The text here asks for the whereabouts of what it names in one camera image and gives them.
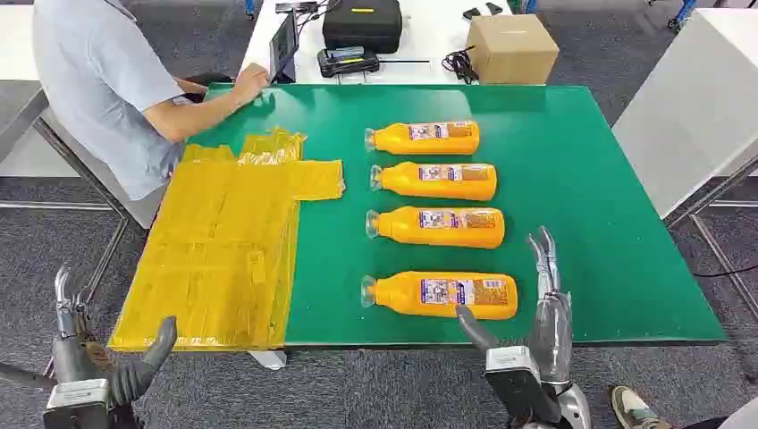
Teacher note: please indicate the person's leg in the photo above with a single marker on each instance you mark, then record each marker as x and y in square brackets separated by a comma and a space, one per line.
[740, 417]

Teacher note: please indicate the green table mat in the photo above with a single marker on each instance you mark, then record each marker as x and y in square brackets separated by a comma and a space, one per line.
[562, 207]

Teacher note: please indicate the white table foot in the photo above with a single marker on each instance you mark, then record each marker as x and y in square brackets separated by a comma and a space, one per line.
[269, 359]

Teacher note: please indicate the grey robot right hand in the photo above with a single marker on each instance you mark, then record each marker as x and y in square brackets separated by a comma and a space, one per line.
[551, 337]

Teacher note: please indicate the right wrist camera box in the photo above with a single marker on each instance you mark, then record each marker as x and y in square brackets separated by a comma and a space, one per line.
[515, 379]

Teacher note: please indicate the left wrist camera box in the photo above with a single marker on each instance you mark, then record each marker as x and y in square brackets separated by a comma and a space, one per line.
[77, 398]

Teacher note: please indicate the seated person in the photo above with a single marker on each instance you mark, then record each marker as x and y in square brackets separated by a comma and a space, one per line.
[101, 83]

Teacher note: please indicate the orange drink bottle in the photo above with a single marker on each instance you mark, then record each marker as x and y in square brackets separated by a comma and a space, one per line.
[391, 139]
[397, 299]
[402, 183]
[402, 231]

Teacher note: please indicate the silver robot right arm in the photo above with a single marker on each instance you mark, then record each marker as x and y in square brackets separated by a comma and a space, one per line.
[574, 408]

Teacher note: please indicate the white desk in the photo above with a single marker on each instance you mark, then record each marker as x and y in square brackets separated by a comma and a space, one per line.
[426, 41]

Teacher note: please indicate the black handheld controller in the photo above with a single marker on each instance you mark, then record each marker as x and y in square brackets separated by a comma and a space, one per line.
[348, 62]

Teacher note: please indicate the black carrying case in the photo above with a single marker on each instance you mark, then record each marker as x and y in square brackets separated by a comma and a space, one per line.
[362, 26]

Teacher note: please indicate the thin black rod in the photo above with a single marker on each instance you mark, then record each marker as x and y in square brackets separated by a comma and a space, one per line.
[405, 61]

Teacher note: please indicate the brown cardboard box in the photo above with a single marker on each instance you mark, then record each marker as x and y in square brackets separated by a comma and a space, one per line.
[512, 50]

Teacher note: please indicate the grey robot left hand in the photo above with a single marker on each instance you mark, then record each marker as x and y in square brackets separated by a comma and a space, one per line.
[139, 370]

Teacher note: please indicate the person's shoe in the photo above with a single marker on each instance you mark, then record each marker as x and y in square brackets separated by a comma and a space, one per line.
[633, 408]

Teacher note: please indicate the grey table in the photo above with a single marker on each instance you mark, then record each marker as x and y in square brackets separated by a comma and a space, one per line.
[18, 112]

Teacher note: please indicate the black tablet screen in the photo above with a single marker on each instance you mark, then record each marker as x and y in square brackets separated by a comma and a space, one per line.
[283, 47]

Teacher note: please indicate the metal table frame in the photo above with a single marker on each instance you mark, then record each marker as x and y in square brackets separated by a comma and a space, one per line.
[112, 248]
[710, 248]

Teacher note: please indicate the person's hand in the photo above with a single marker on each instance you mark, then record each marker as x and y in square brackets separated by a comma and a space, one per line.
[251, 83]

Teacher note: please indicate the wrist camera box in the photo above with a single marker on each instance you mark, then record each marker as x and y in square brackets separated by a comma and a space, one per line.
[515, 379]
[77, 398]

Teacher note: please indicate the yellow plastic sheet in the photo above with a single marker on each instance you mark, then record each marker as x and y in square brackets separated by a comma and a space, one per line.
[219, 254]

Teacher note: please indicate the small black clip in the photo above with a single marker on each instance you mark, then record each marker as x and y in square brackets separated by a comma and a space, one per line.
[494, 7]
[471, 12]

